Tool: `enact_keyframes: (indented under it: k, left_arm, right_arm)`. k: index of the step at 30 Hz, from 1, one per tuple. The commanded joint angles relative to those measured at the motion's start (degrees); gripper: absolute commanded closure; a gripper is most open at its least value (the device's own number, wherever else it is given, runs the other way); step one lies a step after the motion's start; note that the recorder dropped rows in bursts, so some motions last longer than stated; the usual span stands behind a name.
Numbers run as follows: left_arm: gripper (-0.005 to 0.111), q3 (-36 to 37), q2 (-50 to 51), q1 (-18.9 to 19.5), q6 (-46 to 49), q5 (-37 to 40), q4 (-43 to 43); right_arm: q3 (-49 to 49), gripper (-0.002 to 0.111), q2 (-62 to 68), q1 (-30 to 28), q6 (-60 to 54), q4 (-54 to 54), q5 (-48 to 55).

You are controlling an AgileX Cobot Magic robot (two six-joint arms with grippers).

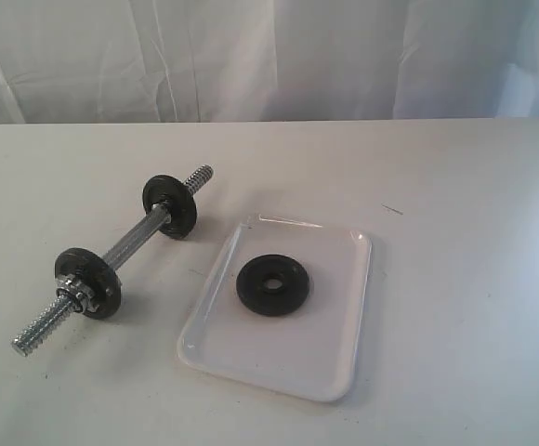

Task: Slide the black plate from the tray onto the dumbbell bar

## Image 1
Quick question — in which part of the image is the black weight plate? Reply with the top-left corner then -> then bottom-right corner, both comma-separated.
55,247 -> 122,320
236,254 -> 310,317

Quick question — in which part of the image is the black weight plate end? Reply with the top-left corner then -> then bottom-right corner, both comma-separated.
142,175 -> 198,240

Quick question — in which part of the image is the chrome threaded dumbbell bar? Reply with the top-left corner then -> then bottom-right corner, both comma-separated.
11,164 -> 214,357

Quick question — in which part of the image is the white rectangular tray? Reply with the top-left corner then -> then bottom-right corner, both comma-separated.
177,214 -> 372,402

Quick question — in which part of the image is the silver collar nut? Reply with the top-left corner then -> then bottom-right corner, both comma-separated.
56,274 -> 99,313

